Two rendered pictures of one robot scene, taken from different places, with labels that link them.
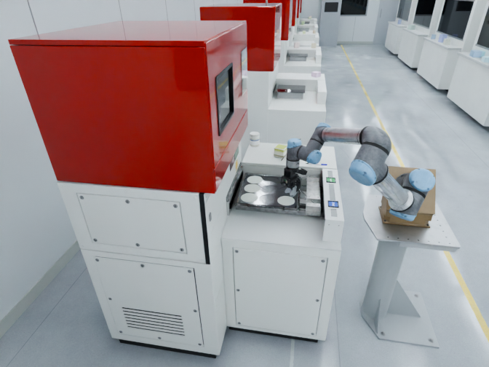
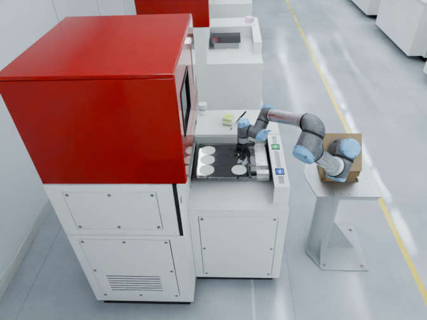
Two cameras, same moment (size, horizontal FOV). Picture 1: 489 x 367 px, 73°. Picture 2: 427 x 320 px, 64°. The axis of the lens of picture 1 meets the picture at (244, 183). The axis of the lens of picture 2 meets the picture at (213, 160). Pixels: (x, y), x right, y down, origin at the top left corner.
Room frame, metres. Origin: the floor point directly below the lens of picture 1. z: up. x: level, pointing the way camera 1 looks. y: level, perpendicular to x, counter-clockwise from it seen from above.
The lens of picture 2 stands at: (-0.12, 0.13, 2.40)
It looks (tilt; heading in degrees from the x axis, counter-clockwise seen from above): 39 degrees down; 353
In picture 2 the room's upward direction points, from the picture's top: 3 degrees counter-clockwise
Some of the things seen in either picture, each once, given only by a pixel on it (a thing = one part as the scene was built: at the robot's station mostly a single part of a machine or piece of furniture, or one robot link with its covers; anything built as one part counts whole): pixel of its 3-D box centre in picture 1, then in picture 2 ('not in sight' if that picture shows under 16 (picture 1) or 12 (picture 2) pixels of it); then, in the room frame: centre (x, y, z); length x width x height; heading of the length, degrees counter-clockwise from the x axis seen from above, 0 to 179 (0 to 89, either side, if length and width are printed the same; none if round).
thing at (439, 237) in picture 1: (401, 226); (335, 180); (1.52, -0.91, 0.75); 0.45 x 0.44 x 0.13; 79
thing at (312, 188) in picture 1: (313, 196); (260, 161); (1.68, -0.42, 0.87); 0.36 x 0.08 x 0.03; 169
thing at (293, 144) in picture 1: (294, 149); (243, 127); (1.61, -0.27, 1.21); 0.09 x 0.08 x 0.11; 45
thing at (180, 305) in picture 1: (180, 260); (148, 226); (1.63, 0.44, 0.41); 0.82 x 0.71 x 0.82; 169
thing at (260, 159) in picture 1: (289, 163); (236, 129); (2.08, -0.32, 0.89); 0.62 x 0.35 x 0.14; 79
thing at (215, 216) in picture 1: (225, 186); (186, 164); (1.57, 0.10, 1.02); 0.82 x 0.03 x 0.40; 169
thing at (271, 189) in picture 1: (269, 189); (223, 159); (1.72, -0.15, 0.90); 0.34 x 0.34 x 0.01; 79
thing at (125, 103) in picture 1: (159, 94); (121, 93); (1.63, 0.41, 1.52); 0.81 x 0.75 x 0.59; 169
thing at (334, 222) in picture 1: (330, 202); (276, 166); (1.58, -0.50, 0.89); 0.55 x 0.09 x 0.14; 169
